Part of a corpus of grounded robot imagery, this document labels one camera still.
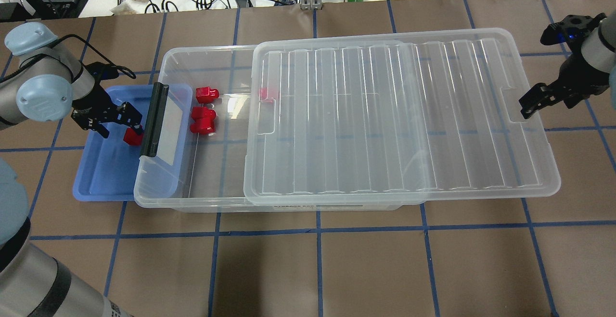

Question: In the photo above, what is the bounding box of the clear plastic box lid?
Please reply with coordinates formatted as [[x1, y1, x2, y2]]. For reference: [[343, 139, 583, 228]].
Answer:
[[244, 28, 561, 207]]

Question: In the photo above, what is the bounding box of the clear plastic storage box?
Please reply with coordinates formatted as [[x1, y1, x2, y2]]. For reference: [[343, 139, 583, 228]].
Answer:
[[134, 39, 428, 213]]

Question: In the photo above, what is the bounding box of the blue plastic tray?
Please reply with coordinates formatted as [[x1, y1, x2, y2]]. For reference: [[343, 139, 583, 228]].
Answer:
[[73, 83, 195, 202]]

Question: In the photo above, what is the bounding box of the black box handle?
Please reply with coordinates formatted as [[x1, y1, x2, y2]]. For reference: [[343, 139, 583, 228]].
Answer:
[[140, 82, 169, 157]]

